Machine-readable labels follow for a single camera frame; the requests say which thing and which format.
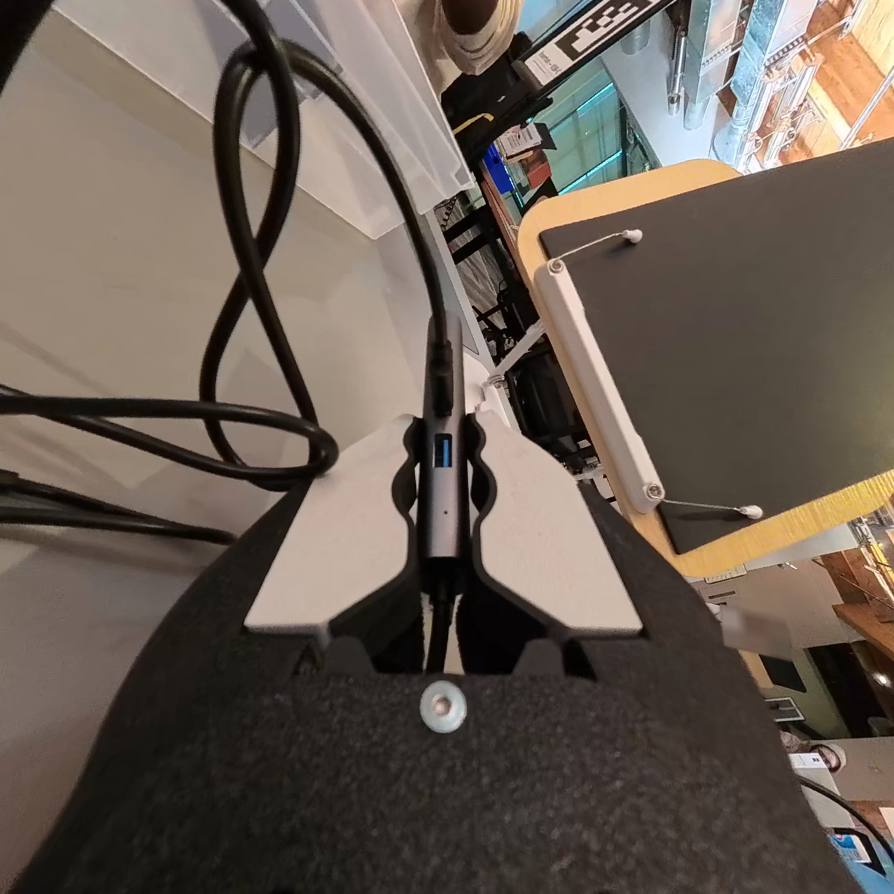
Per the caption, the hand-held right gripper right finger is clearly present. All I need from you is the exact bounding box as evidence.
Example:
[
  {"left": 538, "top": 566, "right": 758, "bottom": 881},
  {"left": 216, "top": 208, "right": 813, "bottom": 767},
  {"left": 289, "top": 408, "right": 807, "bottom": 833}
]
[{"left": 457, "top": 411, "right": 643, "bottom": 675}]

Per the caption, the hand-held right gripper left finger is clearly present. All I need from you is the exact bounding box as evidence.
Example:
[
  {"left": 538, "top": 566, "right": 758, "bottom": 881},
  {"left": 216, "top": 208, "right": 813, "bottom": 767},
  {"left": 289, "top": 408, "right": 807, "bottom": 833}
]
[{"left": 244, "top": 413, "right": 426, "bottom": 675}]

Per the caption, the grey usb hub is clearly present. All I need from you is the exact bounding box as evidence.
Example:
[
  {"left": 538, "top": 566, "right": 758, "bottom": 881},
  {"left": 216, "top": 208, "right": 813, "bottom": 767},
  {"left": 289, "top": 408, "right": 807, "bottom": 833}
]
[{"left": 421, "top": 314, "right": 470, "bottom": 565}]

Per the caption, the thick black usb-c cable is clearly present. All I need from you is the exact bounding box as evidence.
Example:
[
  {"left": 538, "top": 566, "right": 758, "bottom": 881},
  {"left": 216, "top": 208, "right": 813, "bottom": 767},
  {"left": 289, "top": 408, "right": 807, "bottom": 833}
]
[{"left": 0, "top": 0, "right": 455, "bottom": 493}]

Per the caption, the clear plastic bin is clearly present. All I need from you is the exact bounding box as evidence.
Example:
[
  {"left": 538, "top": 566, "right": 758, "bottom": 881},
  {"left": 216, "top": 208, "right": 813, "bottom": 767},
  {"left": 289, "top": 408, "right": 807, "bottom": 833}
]
[{"left": 196, "top": 0, "right": 479, "bottom": 238}]

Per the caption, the wood framed black desk screen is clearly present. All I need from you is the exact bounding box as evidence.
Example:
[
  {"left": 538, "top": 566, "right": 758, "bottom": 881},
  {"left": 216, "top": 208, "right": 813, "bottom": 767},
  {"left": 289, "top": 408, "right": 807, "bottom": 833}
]
[{"left": 517, "top": 136, "right": 894, "bottom": 577}]

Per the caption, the grey desk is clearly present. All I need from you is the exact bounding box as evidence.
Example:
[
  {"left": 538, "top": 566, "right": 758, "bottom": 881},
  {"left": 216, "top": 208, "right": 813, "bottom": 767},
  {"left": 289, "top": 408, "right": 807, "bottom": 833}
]
[{"left": 0, "top": 7, "right": 490, "bottom": 769}]

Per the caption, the grey desk cable flap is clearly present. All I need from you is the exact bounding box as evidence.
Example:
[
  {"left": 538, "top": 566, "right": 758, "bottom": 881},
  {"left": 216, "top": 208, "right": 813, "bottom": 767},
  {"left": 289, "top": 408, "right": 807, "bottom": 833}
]
[{"left": 422, "top": 210, "right": 484, "bottom": 359}]

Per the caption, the silver ventilation duct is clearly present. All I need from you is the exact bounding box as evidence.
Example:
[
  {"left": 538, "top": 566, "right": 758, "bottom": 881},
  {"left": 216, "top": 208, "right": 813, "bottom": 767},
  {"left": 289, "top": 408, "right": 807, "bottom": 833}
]
[{"left": 681, "top": 0, "right": 825, "bottom": 162}]

